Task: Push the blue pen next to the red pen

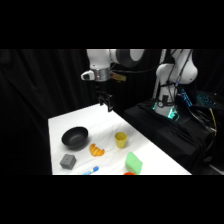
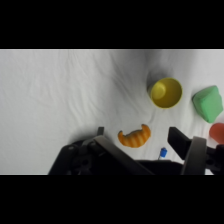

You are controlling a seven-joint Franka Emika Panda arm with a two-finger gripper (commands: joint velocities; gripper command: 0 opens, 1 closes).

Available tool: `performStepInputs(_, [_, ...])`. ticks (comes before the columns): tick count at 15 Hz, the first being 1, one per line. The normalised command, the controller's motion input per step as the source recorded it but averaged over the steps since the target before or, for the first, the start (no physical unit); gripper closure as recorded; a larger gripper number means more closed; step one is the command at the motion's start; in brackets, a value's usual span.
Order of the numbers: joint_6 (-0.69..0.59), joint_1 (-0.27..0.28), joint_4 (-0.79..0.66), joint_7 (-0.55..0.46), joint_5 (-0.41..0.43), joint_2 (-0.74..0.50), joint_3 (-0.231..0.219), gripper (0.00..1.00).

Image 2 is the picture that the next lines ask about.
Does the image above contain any blue pen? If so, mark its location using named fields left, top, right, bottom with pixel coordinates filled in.
left=157, top=147, right=168, bottom=161

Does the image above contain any yellow plastic cup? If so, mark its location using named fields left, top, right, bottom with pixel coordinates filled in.
left=147, top=77, right=184, bottom=110

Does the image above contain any green foam block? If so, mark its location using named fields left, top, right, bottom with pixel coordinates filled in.
left=191, top=85, right=224, bottom=124

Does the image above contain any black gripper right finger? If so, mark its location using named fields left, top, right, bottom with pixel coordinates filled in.
left=167, top=126, right=208, bottom=175

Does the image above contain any orange striped croissant toy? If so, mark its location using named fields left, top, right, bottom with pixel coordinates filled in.
left=117, top=123, right=152, bottom=149

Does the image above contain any red round object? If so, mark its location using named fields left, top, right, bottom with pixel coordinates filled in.
left=208, top=122, right=224, bottom=145

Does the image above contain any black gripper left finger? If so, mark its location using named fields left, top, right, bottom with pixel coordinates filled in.
left=88, top=126, right=156, bottom=175

